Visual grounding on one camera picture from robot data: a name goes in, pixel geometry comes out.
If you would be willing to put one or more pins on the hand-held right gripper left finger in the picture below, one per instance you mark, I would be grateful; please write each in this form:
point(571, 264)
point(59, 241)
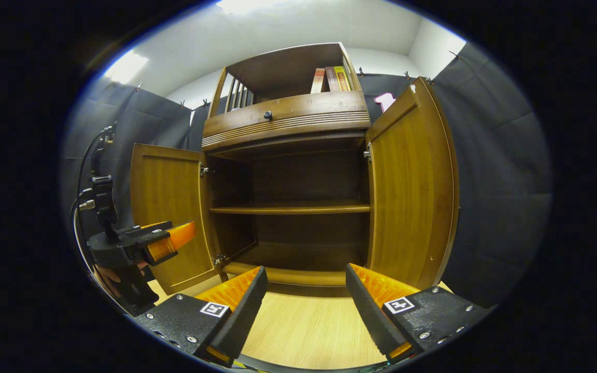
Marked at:
point(236, 316)

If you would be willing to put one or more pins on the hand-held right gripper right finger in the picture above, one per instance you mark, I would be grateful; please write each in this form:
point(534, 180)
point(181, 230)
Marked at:
point(376, 316)

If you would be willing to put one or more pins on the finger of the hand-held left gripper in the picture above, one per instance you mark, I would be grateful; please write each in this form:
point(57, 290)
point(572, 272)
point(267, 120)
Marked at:
point(156, 225)
point(174, 239)

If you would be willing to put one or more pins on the wooden cabinet door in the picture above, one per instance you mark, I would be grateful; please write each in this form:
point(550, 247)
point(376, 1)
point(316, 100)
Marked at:
point(412, 197)
point(169, 191)

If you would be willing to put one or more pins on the wooden double-door shoe cabinet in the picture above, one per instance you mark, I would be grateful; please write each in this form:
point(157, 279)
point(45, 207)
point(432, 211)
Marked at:
point(288, 116)

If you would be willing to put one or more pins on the black backdrop cloth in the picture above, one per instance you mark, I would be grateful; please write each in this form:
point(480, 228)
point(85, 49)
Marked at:
point(495, 181)

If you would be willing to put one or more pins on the brown book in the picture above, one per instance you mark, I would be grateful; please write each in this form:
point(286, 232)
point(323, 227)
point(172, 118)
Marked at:
point(332, 79)

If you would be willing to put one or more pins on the yellow book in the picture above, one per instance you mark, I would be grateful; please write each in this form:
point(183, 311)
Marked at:
point(343, 77)

